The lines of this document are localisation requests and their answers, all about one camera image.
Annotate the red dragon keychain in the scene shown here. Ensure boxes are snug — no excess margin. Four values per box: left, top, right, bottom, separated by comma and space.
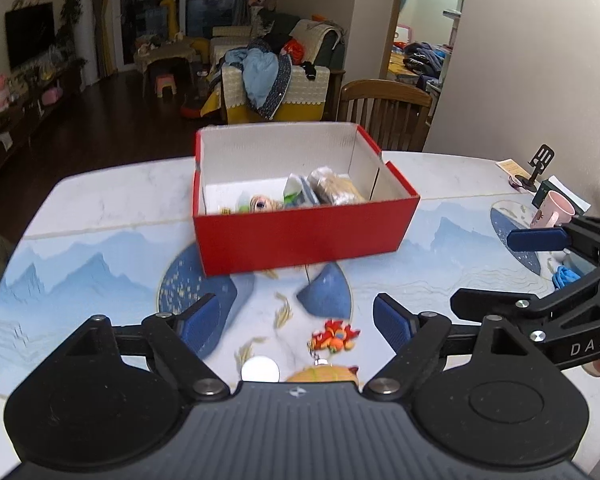
307, 319, 361, 361

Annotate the round silver tin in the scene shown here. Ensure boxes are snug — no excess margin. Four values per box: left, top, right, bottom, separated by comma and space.
241, 356, 281, 383

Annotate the flat screen television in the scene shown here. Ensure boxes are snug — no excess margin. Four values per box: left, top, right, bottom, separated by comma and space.
5, 1, 56, 71

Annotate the red cardboard box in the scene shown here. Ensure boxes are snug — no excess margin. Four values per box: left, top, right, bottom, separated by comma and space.
192, 121, 421, 277

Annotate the yellow grey curtain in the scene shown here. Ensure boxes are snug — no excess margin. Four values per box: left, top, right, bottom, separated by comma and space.
94, 0, 118, 78

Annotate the pink mug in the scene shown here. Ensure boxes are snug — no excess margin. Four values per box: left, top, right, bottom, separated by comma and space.
531, 190, 576, 230

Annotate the sofa with cream cover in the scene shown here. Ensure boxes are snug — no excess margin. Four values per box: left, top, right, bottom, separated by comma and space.
200, 20, 346, 123

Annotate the yellow giraffe toy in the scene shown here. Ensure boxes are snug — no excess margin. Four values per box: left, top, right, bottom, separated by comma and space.
160, 0, 181, 41

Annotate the green white packet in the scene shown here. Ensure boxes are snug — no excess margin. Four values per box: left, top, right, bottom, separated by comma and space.
282, 174, 321, 208

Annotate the coffee table with cloth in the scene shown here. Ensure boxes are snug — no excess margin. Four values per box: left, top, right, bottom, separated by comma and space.
134, 42, 197, 96

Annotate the pale green mug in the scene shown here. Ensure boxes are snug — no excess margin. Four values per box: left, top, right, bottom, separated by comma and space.
555, 250, 596, 275

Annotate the round cartoon face badge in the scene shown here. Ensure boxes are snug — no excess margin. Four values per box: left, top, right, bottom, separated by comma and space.
250, 195, 283, 213

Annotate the blue cloth item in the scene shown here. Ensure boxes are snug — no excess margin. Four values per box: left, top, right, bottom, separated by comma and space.
552, 266, 581, 291

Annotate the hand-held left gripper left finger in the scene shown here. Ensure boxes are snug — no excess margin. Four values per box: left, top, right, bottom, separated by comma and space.
67, 294, 230, 403

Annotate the dark green box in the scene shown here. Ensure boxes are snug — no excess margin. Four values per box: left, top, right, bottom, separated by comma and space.
532, 176, 592, 213

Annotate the tall potted plant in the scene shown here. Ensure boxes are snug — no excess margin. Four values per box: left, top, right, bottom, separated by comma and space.
60, 0, 83, 41

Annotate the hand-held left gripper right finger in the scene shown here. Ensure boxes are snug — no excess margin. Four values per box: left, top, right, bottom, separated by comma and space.
362, 294, 531, 402

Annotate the wooden chair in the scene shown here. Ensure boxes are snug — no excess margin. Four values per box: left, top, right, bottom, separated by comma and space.
337, 80, 433, 152

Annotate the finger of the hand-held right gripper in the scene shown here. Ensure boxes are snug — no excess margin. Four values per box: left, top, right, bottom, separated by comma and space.
450, 266, 600, 323
506, 219, 600, 266

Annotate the white tower air conditioner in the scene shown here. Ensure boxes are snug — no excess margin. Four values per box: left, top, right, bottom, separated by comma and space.
72, 0, 101, 86

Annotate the clear bag of bread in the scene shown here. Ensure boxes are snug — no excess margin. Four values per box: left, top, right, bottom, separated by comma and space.
307, 166, 367, 206

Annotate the pile of blue clothes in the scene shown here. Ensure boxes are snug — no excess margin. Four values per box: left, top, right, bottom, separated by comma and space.
225, 42, 293, 121

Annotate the bed with clothes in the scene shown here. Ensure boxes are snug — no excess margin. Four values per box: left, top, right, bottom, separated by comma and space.
387, 42, 453, 86

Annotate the black phone stand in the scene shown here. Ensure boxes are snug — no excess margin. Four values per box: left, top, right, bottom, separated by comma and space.
514, 144, 556, 192

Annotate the dark low television cabinet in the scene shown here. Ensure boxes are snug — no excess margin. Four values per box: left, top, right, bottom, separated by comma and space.
0, 57, 86, 181

